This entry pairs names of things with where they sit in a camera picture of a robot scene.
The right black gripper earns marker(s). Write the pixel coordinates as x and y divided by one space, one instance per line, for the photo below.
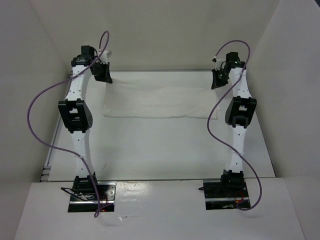
216 83

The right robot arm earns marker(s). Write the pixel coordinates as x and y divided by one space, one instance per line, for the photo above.
238 117

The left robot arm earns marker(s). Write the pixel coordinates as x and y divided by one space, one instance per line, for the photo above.
77 117

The white tank top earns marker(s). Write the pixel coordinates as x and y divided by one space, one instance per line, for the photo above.
134 99

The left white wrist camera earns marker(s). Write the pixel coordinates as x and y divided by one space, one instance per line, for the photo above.
104 56

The aluminium table edge rail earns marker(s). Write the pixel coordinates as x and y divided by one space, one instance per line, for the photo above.
49 159

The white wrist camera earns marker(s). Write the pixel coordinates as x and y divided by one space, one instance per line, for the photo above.
218 63
104 56

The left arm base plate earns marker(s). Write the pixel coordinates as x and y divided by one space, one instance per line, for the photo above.
88 202

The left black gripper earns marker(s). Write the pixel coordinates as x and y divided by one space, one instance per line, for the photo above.
105 77

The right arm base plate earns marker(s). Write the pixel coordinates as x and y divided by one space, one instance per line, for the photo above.
218 197

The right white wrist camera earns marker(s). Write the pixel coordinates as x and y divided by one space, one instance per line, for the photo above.
218 63

